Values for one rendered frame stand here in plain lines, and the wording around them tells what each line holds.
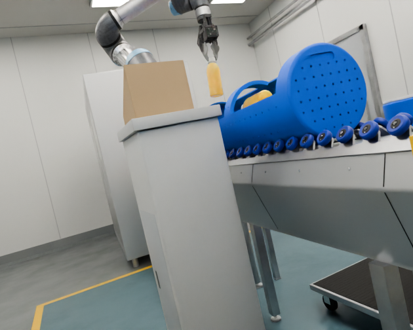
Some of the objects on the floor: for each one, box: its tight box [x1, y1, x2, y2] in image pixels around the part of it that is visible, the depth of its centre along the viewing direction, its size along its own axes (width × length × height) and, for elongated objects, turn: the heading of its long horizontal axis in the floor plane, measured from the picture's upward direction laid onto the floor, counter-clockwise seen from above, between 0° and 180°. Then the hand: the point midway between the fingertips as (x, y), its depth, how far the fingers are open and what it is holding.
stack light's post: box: [262, 227, 281, 280], centre depth 233 cm, size 4×4×110 cm
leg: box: [249, 223, 281, 322], centre depth 182 cm, size 6×6×63 cm
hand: (211, 59), depth 167 cm, fingers closed on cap, 4 cm apart
